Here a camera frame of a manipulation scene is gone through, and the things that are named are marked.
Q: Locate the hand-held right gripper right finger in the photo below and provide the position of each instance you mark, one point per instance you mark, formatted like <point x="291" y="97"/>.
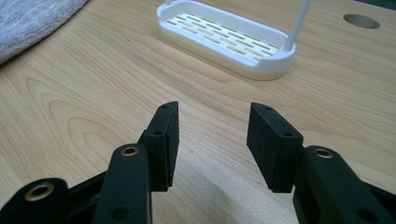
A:
<point x="274" y="149"/>

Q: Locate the grey towel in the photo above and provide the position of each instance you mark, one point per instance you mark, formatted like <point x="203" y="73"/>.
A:
<point x="28" y="21"/>

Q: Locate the white slotted rack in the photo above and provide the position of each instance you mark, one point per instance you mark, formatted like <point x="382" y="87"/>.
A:
<point x="227" y="37"/>

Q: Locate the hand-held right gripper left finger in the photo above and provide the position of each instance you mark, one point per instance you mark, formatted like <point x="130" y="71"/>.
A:
<point x="162" y="146"/>

